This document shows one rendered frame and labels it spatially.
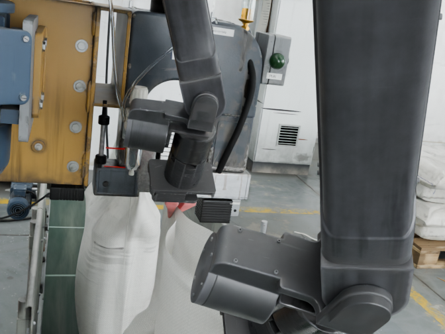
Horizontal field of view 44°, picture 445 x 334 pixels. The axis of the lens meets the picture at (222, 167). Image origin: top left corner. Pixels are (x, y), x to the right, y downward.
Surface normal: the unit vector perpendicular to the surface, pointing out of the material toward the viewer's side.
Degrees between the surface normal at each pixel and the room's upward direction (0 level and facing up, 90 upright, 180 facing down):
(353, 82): 121
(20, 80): 90
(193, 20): 103
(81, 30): 90
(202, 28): 98
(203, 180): 29
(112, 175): 90
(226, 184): 90
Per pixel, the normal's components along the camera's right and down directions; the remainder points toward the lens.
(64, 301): 0.14, -0.95
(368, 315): -0.14, 0.71
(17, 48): 0.64, 0.30
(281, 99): 0.26, 0.31
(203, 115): 0.07, 0.52
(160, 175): 0.25, -0.68
